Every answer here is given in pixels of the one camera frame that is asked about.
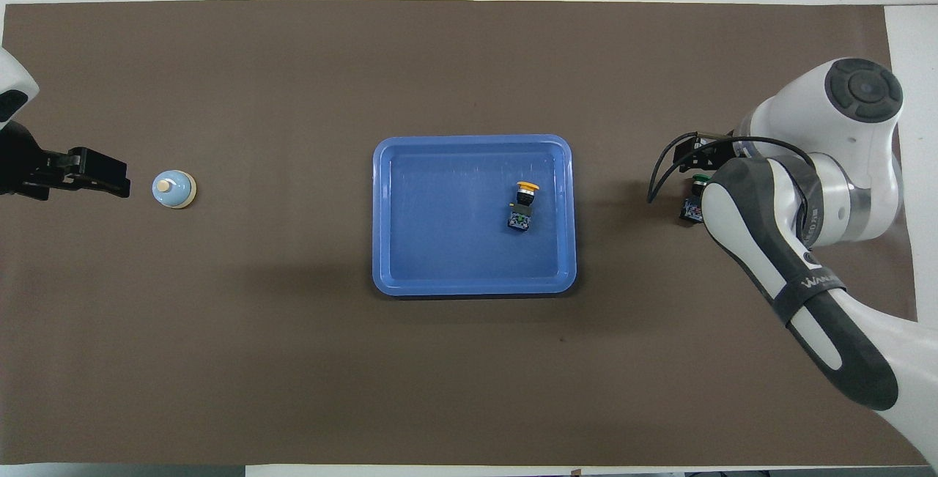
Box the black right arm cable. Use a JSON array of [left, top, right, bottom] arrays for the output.
[[648, 133, 816, 204]]

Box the blue plastic tray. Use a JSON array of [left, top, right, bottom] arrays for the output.
[[372, 134, 577, 297]]

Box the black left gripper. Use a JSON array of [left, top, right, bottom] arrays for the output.
[[0, 122, 131, 201]]

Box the green mushroom push button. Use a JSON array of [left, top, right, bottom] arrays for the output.
[[679, 175, 710, 223]]

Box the yellow mushroom push button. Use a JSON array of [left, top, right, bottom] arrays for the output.
[[506, 181, 541, 233]]

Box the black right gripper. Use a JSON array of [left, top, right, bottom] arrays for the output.
[[674, 133, 737, 171]]

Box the light blue call bell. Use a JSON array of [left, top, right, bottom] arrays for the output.
[[152, 169, 197, 210]]

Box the brown table mat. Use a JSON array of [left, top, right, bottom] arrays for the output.
[[0, 0, 923, 467]]

